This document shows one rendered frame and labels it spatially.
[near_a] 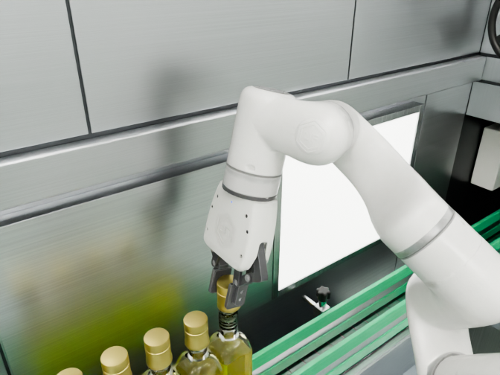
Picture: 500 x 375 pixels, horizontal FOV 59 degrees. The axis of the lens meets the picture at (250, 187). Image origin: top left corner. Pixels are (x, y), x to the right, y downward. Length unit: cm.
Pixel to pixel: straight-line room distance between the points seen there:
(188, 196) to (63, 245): 19
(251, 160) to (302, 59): 30
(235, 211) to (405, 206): 21
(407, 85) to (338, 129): 53
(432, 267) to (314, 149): 19
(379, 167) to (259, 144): 17
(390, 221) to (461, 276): 9
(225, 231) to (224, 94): 23
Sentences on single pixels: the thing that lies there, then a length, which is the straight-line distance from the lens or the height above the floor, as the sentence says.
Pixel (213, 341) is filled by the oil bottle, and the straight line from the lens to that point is 72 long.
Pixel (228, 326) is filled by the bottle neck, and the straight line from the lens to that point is 69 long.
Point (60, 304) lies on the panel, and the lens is 70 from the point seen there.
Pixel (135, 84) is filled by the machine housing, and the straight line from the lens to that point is 64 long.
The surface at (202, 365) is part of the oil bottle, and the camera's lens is 69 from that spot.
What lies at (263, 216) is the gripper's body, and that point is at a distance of 57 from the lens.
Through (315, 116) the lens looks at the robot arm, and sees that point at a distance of 51.
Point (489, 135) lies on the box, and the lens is 145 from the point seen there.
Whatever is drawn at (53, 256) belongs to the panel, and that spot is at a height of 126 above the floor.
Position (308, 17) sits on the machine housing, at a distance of 80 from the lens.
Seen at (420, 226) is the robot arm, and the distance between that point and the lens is 52.
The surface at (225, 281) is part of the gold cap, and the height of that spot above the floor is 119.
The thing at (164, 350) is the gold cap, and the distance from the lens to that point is 63.
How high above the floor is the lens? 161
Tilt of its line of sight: 27 degrees down
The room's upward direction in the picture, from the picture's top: straight up
